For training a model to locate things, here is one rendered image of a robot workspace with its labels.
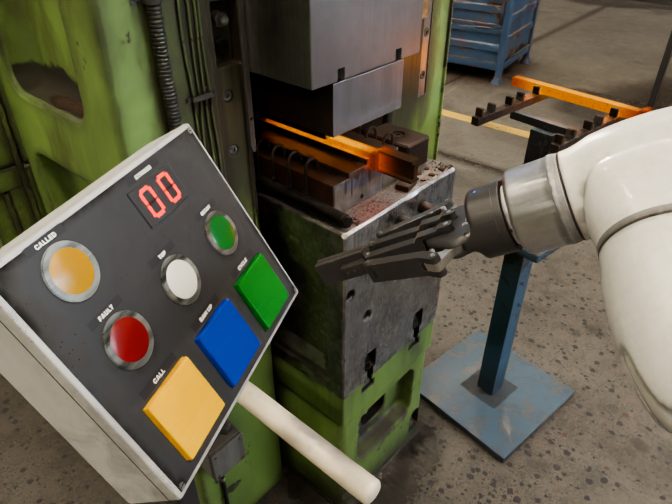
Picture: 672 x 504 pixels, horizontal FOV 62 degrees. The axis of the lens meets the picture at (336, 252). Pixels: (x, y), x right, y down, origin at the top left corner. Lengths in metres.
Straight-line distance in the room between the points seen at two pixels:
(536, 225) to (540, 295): 1.93
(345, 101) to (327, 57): 0.09
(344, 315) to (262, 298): 0.42
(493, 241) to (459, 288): 1.85
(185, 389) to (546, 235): 0.39
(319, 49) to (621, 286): 0.61
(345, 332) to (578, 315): 1.42
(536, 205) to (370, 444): 1.18
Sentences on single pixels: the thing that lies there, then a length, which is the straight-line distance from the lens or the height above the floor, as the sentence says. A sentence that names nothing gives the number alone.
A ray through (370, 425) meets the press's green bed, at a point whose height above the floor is 0.17.
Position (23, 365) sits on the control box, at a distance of 0.57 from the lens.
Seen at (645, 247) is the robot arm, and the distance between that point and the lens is 0.48.
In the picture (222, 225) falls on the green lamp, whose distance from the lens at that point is 0.72.
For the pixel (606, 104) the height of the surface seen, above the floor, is 0.99.
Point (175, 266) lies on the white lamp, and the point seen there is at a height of 1.10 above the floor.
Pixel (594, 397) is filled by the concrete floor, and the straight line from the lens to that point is 2.12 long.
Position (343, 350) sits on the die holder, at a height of 0.63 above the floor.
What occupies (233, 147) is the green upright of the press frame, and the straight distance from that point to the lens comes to 1.04.
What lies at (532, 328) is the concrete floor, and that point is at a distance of 2.30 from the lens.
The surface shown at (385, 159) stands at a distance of 1.09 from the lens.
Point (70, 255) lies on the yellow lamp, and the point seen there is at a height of 1.17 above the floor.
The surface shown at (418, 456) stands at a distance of 1.81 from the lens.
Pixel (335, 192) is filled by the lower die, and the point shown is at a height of 0.97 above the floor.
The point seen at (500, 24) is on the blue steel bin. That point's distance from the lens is 4.85.
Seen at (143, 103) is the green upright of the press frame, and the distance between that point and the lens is 0.91.
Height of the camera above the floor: 1.47
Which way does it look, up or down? 35 degrees down
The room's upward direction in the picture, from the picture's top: straight up
